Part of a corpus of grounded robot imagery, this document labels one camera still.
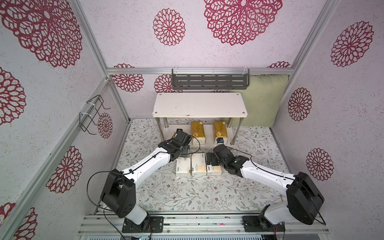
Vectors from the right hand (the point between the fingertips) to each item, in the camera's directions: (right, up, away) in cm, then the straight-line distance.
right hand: (212, 154), depth 87 cm
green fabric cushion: (+35, +34, +13) cm, 51 cm away
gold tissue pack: (-8, +12, +8) cm, 17 cm away
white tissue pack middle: (-8, -7, +3) cm, 11 cm away
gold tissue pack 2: (+6, +13, +9) cm, 17 cm away
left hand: (-19, +2, 0) cm, 19 cm away
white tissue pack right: (+1, -10, +1) cm, 10 cm away
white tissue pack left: (-17, -8, +2) cm, 19 cm away
